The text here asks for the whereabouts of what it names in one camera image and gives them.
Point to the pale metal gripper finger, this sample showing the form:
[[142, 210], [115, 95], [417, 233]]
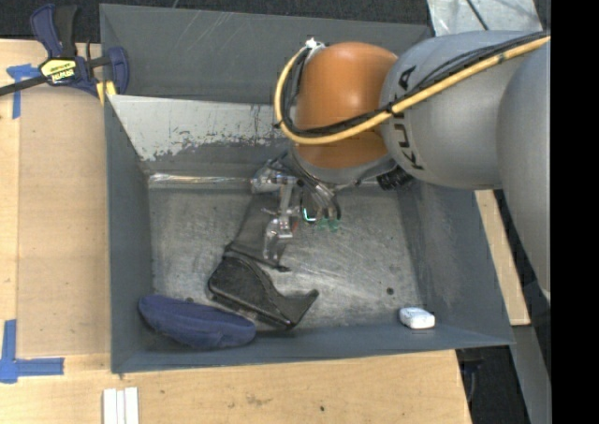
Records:
[[270, 244], [283, 237]]

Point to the black angled plastic tool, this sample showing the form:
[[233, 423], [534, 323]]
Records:
[[255, 288]]

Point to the grey metal bin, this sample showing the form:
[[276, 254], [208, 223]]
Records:
[[365, 267]]

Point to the dark blue cloth pouch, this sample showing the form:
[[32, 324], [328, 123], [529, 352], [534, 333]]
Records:
[[196, 321]]

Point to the small white block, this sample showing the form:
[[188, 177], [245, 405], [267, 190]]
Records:
[[416, 317]]

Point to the black cylinder on white bracket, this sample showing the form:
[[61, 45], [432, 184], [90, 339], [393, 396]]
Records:
[[393, 179]]

